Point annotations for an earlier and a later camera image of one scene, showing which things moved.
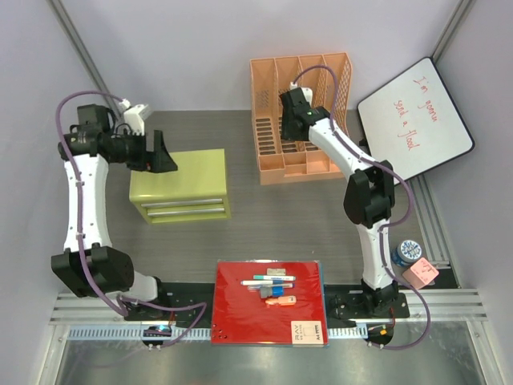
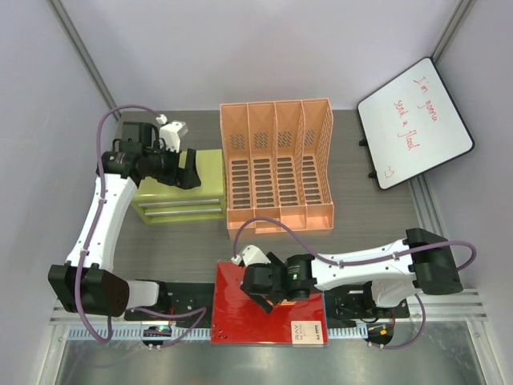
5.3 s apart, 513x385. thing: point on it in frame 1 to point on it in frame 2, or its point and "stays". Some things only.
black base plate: [346, 302] stays
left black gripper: [156, 161] to [183, 178]
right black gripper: [286, 134] to [263, 302]
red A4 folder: [240, 316] stays
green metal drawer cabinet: [195, 191] stays
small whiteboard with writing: [414, 123] stays
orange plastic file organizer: [296, 160] to [276, 162]
